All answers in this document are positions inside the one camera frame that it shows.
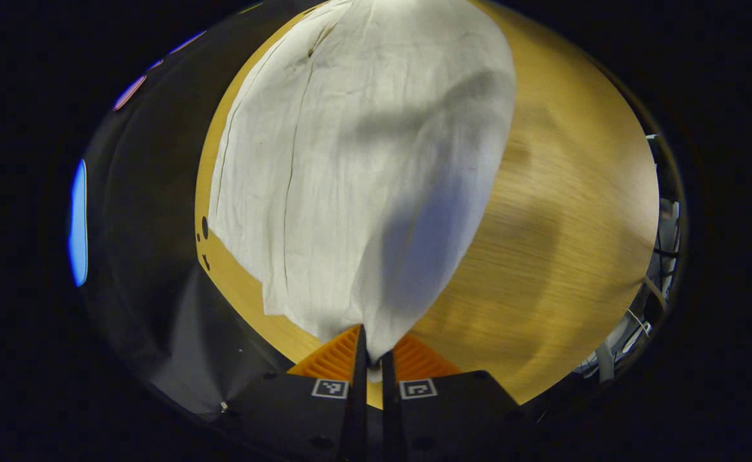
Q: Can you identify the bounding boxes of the white jeans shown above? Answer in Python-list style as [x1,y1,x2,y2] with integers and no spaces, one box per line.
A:
[208,0,518,384]

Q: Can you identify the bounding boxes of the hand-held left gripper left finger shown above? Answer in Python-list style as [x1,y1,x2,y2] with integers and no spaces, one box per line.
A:
[221,324,369,462]

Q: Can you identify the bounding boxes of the black backdrop cloth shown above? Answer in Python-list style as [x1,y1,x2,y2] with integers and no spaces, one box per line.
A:
[68,0,325,418]

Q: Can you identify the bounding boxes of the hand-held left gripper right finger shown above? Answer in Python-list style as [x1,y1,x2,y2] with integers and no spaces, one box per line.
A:
[381,332,523,462]

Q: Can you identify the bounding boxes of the pale cable clutter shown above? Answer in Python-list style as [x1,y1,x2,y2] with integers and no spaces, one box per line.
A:
[572,132,681,386]

